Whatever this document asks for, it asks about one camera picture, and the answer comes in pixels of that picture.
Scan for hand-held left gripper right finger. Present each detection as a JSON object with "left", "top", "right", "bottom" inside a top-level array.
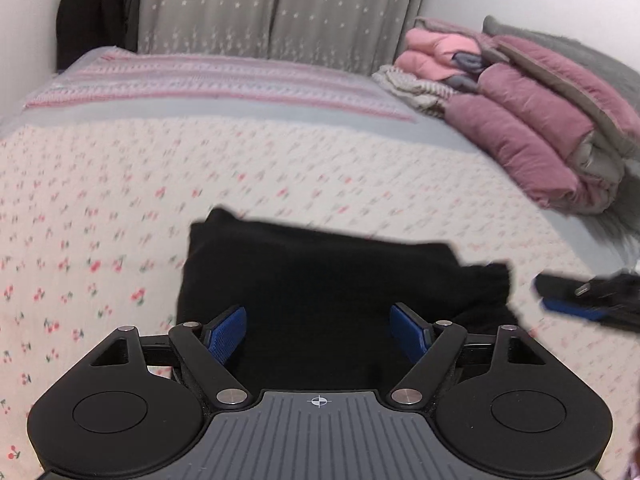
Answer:
[{"left": 389, "top": 302, "right": 547, "bottom": 406}]

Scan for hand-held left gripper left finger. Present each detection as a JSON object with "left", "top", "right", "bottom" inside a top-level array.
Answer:
[{"left": 89, "top": 304, "right": 249, "bottom": 407}]

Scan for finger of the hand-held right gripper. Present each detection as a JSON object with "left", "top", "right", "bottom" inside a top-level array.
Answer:
[
  {"left": 533, "top": 270, "right": 640, "bottom": 306},
  {"left": 542, "top": 297, "right": 640, "bottom": 334}
]

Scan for black pants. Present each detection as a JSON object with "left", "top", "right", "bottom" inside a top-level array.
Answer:
[{"left": 176, "top": 206, "right": 521, "bottom": 393}]

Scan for pile of pink purple bedding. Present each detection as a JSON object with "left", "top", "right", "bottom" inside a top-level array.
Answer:
[{"left": 414, "top": 16, "right": 632, "bottom": 213}]

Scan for cherry print bed sheet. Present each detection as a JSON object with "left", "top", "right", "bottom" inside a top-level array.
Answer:
[{"left": 0, "top": 117, "right": 640, "bottom": 480}]

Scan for light grey bed cover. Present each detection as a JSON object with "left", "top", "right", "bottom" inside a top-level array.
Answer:
[{"left": 0, "top": 46, "right": 640, "bottom": 281}]

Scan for folded blue grey garment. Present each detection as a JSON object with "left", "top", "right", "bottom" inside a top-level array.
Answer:
[{"left": 441, "top": 51, "right": 487, "bottom": 95}]

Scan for grey striped knit cloth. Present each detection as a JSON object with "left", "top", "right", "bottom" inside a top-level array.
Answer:
[{"left": 371, "top": 64, "right": 458, "bottom": 121}]

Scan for pink striped blanket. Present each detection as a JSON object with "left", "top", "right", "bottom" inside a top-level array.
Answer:
[{"left": 24, "top": 52, "right": 417, "bottom": 123}]

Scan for folded pink fleece garment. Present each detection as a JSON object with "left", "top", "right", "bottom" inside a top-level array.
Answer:
[{"left": 394, "top": 28, "right": 485, "bottom": 83}]

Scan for grey star print curtain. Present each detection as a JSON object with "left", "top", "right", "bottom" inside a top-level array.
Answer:
[{"left": 137, "top": 0, "right": 434, "bottom": 77}]

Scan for hanging black coat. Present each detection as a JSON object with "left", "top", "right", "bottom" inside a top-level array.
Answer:
[{"left": 56, "top": 0, "right": 117, "bottom": 72}]

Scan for hanging dark grey coat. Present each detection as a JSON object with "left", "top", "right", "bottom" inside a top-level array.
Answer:
[{"left": 102, "top": 0, "right": 147, "bottom": 54}]

